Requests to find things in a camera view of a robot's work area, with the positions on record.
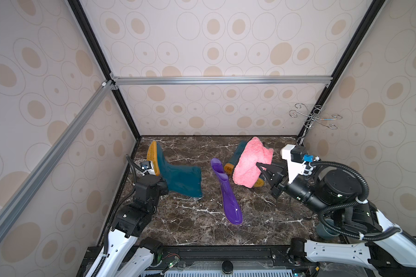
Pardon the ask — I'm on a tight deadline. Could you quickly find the teal rubber boot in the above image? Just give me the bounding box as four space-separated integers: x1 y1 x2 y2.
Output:
224 141 265 188
146 141 203 198

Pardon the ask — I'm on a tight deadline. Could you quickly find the pink microfiber cloth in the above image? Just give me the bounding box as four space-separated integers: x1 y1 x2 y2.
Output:
232 137 274 188

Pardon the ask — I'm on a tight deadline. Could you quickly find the purple rubber boot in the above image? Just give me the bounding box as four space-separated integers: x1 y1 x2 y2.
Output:
210 158 243 225

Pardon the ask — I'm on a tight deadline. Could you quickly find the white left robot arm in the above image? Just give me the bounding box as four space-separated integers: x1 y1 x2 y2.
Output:
86 175 169 277

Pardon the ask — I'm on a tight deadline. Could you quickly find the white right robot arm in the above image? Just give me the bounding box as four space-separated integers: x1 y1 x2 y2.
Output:
257 144 416 277

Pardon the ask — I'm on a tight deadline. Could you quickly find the teal cup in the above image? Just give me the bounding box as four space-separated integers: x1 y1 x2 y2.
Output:
316 223 339 240

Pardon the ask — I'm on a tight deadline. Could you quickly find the chrome mug tree stand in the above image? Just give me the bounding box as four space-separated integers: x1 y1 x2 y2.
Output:
289 103 343 145

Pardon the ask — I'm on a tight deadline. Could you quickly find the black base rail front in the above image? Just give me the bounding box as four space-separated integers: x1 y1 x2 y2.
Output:
79 245 320 274

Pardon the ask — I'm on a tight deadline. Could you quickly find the diagonal aluminium rail left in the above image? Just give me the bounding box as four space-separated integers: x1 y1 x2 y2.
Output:
0 80 115 243

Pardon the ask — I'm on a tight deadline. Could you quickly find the horizontal aluminium rail back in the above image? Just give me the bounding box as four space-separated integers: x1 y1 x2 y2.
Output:
113 75 333 85

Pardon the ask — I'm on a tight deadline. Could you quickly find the black corner frame post right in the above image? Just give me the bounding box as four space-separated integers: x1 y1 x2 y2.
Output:
297 0 386 138

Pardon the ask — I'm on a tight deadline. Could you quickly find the black corner frame post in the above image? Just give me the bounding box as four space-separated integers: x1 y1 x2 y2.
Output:
297 0 386 138
67 0 142 140

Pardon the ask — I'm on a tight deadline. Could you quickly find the black corner frame post left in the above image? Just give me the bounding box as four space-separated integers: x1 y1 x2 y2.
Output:
67 0 142 140

